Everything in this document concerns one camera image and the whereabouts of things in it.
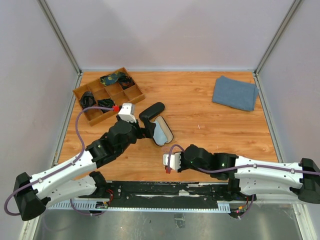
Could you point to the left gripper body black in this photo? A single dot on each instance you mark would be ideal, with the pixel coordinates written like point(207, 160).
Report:
point(137, 132)

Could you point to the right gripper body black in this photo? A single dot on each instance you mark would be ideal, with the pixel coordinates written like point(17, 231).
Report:
point(184, 163)

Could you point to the light blue cloth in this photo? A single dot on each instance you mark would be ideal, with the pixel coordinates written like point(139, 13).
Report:
point(159, 136)

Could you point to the pink clear glasses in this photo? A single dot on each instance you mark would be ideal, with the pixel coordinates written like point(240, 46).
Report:
point(167, 149)

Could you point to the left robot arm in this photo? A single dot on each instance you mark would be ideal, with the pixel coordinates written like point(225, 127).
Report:
point(31, 193)

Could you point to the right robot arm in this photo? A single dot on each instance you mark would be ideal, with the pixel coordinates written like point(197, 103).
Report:
point(247, 177)

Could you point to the black dotted rolled tie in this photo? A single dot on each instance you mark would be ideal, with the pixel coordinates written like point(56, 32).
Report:
point(106, 104)

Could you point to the wooden divided organizer tray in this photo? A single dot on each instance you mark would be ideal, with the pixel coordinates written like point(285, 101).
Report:
point(115, 92)

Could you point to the black orange rolled tie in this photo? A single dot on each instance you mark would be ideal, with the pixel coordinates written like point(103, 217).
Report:
point(125, 81)

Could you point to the black striped rolled tie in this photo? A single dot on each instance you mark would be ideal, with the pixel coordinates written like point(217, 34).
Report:
point(88, 100)

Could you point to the blue patterned rolled tie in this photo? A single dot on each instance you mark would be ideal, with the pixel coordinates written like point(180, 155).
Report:
point(111, 78)

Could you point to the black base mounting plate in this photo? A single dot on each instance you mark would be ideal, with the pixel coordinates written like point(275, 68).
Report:
point(168, 195)

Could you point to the folded blue towel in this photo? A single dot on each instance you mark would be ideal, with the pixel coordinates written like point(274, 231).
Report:
point(235, 94)

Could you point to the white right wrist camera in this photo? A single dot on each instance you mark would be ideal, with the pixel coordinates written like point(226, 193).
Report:
point(172, 162)

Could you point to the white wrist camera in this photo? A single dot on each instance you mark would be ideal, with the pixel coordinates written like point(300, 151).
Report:
point(125, 112)
point(172, 162)

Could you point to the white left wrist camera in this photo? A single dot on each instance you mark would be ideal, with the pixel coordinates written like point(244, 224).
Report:
point(125, 112)

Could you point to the aluminium front rail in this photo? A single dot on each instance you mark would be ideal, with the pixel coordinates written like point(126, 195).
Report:
point(63, 202)

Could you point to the left aluminium frame post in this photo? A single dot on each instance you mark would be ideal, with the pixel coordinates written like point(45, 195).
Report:
point(43, 4)

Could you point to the aluminium frame post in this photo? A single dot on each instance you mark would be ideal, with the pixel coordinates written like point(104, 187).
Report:
point(43, 4)
point(293, 9)

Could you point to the right aluminium frame post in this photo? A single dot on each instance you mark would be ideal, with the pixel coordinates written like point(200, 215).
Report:
point(293, 9)

